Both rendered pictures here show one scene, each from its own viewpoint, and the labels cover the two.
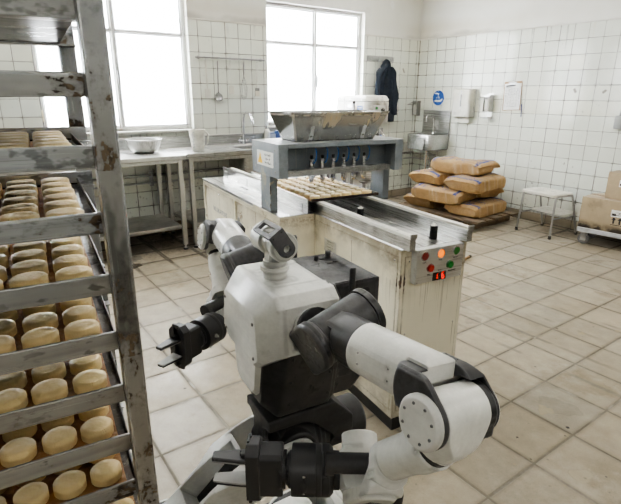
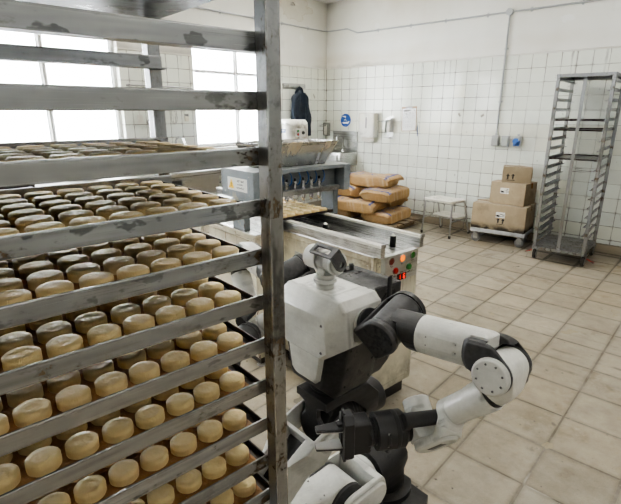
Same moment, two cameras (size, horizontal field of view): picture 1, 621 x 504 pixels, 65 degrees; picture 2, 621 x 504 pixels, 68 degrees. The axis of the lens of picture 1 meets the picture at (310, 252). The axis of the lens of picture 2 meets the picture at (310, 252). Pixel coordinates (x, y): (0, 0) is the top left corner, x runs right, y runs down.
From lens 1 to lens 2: 0.41 m
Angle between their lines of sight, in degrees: 12
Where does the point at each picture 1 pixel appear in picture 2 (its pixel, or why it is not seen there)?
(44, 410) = (217, 405)
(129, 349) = (278, 350)
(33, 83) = (229, 157)
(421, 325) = not seen: hidden behind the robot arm
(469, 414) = (519, 367)
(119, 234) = (278, 264)
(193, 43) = (123, 72)
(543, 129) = (436, 146)
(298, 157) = not seen: hidden behind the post
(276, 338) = (342, 334)
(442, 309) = not seen: hidden behind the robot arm
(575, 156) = (463, 168)
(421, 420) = (493, 375)
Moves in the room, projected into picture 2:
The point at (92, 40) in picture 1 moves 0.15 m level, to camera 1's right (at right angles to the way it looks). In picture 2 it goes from (273, 126) to (360, 125)
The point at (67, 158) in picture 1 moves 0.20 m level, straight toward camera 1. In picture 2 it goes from (244, 210) to (318, 233)
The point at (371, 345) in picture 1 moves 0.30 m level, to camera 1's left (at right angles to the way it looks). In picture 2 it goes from (436, 330) to (302, 344)
